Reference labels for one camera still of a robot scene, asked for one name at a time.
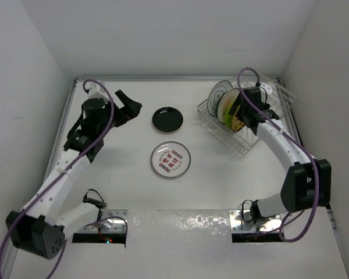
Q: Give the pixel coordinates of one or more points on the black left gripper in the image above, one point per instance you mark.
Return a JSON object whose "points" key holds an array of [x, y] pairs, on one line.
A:
{"points": [[130, 109]]}

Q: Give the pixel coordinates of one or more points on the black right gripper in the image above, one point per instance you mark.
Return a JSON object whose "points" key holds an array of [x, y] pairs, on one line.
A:
{"points": [[235, 106]]}

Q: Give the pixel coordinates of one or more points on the dark brown patterned plate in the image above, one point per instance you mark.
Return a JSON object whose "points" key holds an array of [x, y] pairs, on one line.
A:
{"points": [[236, 124]]}

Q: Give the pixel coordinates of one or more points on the lime green plate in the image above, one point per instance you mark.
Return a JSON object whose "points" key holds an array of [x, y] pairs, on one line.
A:
{"points": [[232, 111]]}

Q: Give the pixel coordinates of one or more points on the black glossy plate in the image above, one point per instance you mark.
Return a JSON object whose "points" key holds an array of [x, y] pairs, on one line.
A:
{"points": [[167, 120]]}

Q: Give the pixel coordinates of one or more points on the white plate red characters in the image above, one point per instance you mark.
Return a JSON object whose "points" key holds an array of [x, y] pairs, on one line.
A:
{"points": [[170, 159]]}

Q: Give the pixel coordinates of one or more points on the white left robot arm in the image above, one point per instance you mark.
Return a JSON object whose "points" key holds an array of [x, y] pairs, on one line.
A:
{"points": [[39, 228]]}

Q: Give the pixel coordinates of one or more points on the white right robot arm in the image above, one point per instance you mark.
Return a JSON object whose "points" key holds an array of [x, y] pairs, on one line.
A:
{"points": [[308, 180]]}

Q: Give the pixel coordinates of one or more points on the white plate orange sunburst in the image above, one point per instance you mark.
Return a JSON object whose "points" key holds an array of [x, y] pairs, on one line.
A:
{"points": [[225, 101]]}

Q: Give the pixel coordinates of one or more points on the metal wire dish rack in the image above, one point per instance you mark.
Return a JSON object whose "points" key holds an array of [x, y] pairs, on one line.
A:
{"points": [[244, 140]]}

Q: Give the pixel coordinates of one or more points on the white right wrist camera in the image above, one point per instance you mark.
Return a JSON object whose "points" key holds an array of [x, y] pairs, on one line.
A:
{"points": [[265, 87]]}

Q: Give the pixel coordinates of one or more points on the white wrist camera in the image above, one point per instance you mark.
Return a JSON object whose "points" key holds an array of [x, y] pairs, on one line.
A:
{"points": [[96, 92], [265, 87]]}

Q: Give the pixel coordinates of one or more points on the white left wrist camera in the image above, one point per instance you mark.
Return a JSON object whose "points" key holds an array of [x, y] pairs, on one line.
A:
{"points": [[96, 92]]}

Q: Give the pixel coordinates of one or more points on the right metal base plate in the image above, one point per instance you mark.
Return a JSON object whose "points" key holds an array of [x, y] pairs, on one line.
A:
{"points": [[240, 224]]}

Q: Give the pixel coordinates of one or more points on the metal base plate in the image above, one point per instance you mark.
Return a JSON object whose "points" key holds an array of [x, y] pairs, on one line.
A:
{"points": [[240, 224], [110, 221]]}

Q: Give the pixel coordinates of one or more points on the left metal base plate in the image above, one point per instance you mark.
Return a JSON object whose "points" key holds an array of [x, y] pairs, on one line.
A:
{"points": [[110, 221]]}

